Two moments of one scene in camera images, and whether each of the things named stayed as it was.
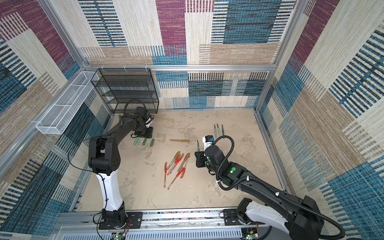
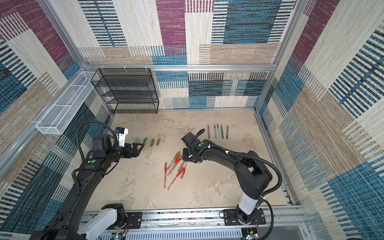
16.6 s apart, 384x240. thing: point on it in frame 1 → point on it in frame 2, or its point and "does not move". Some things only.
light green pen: x=215 y=131 does not move
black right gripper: x=200 y=157 → x=185 y=156
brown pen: x=173 y=160 does not move
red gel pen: x=165 y=172 does not move
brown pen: x=183 y=162 does not move
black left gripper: x=149 y=135 → x=134 y=152
